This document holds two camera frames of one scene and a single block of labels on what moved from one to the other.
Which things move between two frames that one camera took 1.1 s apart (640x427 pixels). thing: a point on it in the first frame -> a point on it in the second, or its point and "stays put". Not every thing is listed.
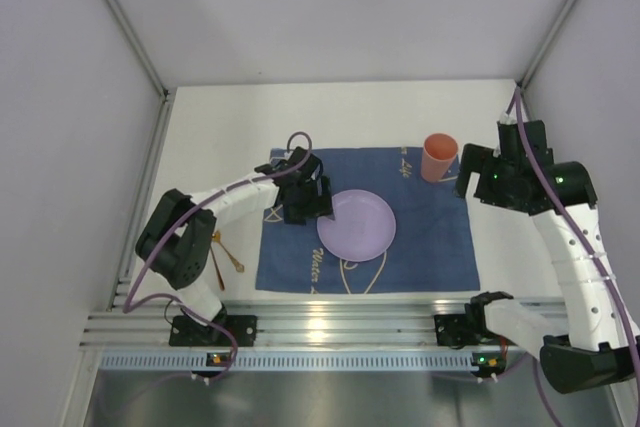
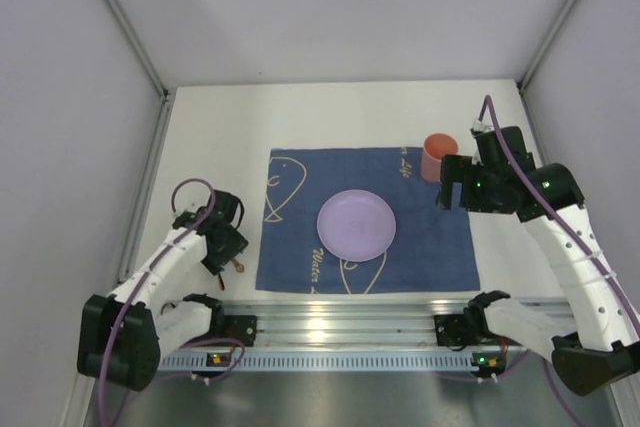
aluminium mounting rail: (279, 323) stays put
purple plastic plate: (363, 228) stays put
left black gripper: (307, 202) -> (226, 257)
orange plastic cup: (438, 155) stays put
